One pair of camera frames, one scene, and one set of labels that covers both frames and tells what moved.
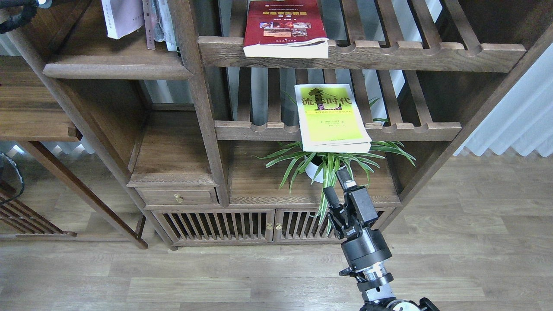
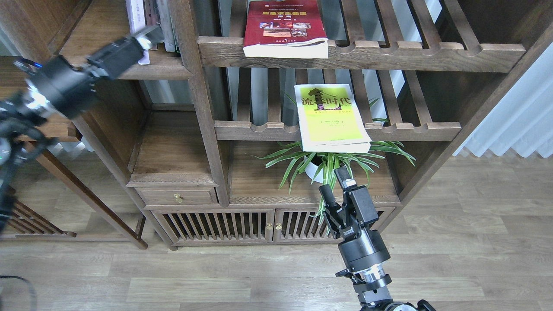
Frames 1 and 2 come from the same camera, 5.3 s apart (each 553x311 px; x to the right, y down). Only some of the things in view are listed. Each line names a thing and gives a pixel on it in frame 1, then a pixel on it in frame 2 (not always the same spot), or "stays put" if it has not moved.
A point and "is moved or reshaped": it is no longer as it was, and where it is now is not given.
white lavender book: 122,17 is moved or reshaped
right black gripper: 352,220 stays put
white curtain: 524,119 stays put
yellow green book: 330,120 stays put
